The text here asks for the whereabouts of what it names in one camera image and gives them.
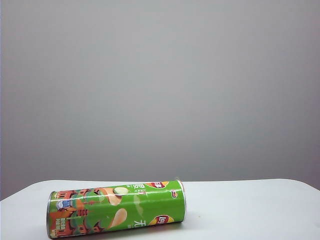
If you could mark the green Lay's chips tube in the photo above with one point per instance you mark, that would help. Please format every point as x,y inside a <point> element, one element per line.
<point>140,210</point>

